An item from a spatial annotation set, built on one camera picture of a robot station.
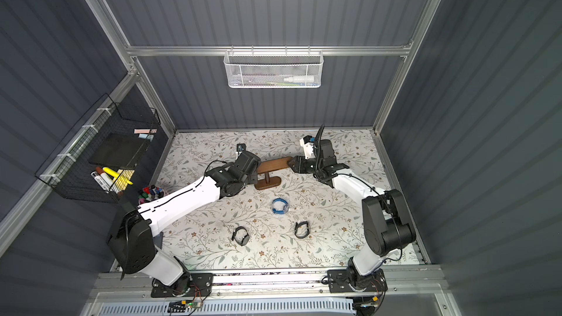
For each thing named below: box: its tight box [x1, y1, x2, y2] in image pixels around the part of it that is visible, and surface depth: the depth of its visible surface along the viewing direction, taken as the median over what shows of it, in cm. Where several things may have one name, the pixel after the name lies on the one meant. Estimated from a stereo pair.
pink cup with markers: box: [138, 184, 166, 205], surface depth 84 cm
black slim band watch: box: [294, 220, 310, 239], surface depth 87 cm
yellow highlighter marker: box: [102, 166, 134, 186], surface depth 72 cm
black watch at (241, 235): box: [231, 226, 251, 247], surface depth 86 cm
